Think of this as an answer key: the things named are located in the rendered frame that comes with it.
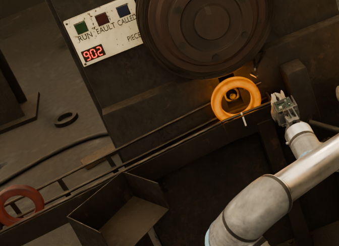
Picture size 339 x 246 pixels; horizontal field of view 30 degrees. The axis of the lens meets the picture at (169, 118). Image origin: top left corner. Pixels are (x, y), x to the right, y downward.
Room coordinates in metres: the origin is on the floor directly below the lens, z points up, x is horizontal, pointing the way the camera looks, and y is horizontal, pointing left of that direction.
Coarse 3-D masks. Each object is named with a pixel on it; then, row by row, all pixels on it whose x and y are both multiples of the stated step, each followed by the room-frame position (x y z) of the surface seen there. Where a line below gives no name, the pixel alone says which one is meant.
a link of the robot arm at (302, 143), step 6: (300, 132) 1.72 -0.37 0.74; (306, 132) 1.72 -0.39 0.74; (312, 132) 1.72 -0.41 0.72; (294, 138) 1.72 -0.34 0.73; (300, 138) 1.70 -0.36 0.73; (306, 138) 1.69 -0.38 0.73; (312, 138) 1.69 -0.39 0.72; (294, 144) 1.70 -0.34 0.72; (300, 144) 1.68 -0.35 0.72; (306, 144) 1.67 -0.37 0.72; (312, 144) 1.66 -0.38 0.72; (318, 144) 1.67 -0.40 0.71; (294, 150) 1.69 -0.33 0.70; (300, 150) 1.67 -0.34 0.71; (306, 150) 1.65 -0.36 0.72; (300, 156) 1.65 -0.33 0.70
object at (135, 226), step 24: (96, 192) 1.90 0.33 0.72; (120, 192) 1.95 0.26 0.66; (144, 192) 1.89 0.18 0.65; (72, 216) 1.84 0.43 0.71; (96, 216) 1.88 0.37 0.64; (120, 216) 1.89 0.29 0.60; (144, 216) 1.82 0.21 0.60; (96, 240) 1.71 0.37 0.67; (120, 240) 1.76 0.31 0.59; (144, 240) 1.80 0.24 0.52
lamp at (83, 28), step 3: (78, 24) 2.18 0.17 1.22; (81, 24) 2.18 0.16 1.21; (84, 24) 2.18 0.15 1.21; (75, 27) 2.18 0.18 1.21; (78, 27) 2.18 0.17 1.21; (81, 27) 2.18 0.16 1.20; (84, 27) 2.18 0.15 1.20; (78, 30) 2.18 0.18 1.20; (81, 30) 2.18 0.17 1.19; (84, 30) 2.18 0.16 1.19; (87, 30) 2.18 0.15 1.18; (78, 33) 2.18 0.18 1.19
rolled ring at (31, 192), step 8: (16, 184) 2.11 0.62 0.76; (24, 184) 2.12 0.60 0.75; (0, 192) 2.12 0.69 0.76; (8, 192) 2.09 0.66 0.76; (16, 192) 2.09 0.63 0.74; (24, 192) 2.09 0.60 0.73; (32, 192) 2.09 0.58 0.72; (0, 200) 2.09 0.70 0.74; (32, 200) 2.09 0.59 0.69; (40, 200) 2.09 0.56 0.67; (0, 208) 2.09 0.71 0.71; (40, 208) 2.09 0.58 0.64; (0, 216) 2.09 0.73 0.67; (8, 216) 2.10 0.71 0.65; (8, 224) 2.09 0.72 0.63
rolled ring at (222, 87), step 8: (224, 80) 2.09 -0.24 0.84; (232, 80) 2.06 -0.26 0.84; (240, 80) 2.06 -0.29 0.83; (248, 80) 2.07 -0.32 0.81; (216, 88) 2.08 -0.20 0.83; (224, 88) 2.06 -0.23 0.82; (232, 88) 2.06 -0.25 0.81; (248, 88) 2.06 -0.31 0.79; (256, 88) 2.06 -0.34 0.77; (216, 96) 2.06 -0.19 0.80; (256, 96) 2.06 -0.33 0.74; (216, 104) 2.06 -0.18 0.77; (256, 104) 2.06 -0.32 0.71; (216, 112) 2.06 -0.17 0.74; (224, 112) 2.07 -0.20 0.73; (240, 112) 2.09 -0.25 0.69
